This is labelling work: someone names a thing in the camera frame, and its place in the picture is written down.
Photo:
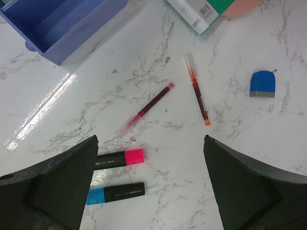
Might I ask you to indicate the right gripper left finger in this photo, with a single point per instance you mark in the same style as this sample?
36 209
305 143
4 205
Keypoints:
49 195

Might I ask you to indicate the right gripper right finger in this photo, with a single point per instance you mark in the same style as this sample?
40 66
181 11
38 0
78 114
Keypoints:
252 195

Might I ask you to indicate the four-compartment blue pink organizer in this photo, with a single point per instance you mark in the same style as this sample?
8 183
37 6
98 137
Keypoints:
56 28

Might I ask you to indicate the blue black highlighter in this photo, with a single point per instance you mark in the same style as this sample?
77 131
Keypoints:
99 195

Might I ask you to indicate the pink black highlighter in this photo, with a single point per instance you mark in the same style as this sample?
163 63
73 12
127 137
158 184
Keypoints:
119 159

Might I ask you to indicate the dark red pink pen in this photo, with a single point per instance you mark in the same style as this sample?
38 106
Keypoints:
131 122

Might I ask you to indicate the blue grey eraser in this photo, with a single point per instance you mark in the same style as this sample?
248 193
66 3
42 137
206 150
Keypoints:
263 84

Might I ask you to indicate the red orange-tip pen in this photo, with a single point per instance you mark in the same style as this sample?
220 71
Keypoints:
192 75

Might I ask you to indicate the green box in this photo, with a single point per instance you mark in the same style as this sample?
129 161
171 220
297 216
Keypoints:
200 14

